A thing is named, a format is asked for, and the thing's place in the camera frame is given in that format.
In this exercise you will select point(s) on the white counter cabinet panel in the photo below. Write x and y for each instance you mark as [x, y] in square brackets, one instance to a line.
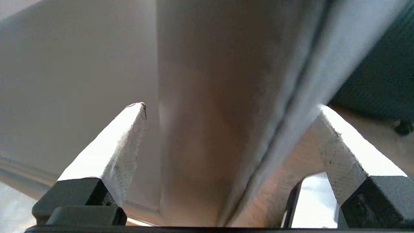
[81, 81]

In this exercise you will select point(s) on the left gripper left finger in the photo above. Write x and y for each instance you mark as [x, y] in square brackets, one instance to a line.
[110, 152]

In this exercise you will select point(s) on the light grey fabric garment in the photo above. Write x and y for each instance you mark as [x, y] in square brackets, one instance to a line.
[226, 97]

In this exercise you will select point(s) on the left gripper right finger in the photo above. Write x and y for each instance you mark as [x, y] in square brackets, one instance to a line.
[343, 152]

